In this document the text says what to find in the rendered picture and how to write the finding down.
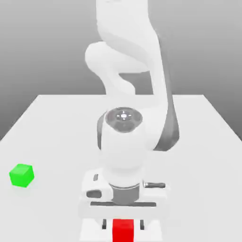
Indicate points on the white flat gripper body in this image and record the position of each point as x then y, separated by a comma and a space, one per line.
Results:
122, 211

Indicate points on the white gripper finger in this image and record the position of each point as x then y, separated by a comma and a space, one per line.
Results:
90, 230
153, 230

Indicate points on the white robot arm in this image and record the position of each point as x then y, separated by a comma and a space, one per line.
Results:
124, 147

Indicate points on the small red cube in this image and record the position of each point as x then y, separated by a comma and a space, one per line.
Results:
122, 230

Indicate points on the small green cube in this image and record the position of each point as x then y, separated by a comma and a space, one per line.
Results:
21, 176

